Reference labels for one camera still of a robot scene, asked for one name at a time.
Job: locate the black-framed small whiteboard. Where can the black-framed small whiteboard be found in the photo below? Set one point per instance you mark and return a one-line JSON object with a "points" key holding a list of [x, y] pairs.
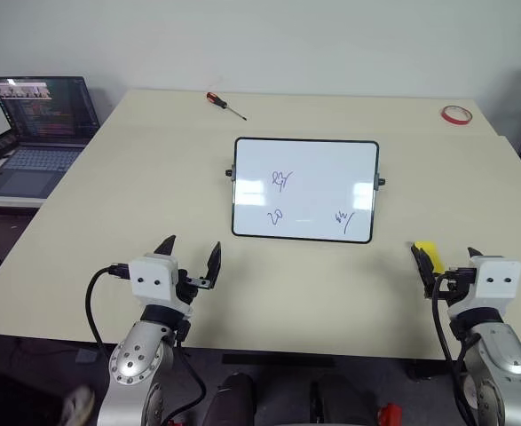
{"points": [[304, 191]]}

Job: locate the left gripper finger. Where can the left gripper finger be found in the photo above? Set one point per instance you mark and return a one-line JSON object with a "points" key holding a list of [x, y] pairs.
{"points": [[168, 246], [215, 266]]}

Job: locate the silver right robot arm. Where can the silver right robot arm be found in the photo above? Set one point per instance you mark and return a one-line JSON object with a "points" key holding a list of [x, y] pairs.
{"points": [[504, 350]]}

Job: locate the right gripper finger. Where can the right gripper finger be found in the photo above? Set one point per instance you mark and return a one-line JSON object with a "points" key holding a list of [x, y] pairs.
{"points": [[474, 253], [424, 270]]}

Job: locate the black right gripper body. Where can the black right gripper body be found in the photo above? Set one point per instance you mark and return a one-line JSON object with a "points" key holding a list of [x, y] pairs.
{"points": [[457, 284]]}

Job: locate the small red object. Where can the small red object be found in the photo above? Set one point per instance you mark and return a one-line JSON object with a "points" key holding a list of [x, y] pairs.
{"points": [[391, 415]]}

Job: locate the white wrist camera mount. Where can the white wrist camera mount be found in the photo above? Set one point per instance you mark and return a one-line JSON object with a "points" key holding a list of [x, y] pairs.
{"points": [[153, 279], [495, 279]]}

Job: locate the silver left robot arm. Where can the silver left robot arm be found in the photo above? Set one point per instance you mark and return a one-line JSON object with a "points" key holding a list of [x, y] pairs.
{"points": [[140, 350]]}

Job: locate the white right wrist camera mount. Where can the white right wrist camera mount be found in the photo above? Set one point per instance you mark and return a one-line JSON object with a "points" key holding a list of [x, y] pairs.
{"points": [[495, 279]]}

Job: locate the white shoe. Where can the white shoe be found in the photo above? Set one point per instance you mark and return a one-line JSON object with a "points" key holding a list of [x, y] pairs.
{"points": [[79, 406]]}

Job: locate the open grey laptop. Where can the open grey laptop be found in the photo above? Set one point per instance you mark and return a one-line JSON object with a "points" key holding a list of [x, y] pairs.
{"points": [[42, 115]]}

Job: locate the red tape roll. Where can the red tape roll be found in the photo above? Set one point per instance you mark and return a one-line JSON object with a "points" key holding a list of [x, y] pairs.
{"points": [[446, 118]]}

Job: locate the yellow eraser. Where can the yellow eraser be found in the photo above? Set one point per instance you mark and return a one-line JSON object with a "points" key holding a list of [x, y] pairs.
{"points": [[431, 255]]}

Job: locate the dark rounded shape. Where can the dark rounded shape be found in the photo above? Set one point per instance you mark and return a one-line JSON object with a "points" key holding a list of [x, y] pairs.
{"points": [[231, 401]]}

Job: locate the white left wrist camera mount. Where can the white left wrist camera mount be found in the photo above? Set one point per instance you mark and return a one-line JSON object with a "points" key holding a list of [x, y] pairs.
{"points": [[153, 279]]}

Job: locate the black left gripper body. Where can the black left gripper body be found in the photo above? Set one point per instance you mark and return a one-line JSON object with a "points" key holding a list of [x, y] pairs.
{"points": [[188, 290]]}

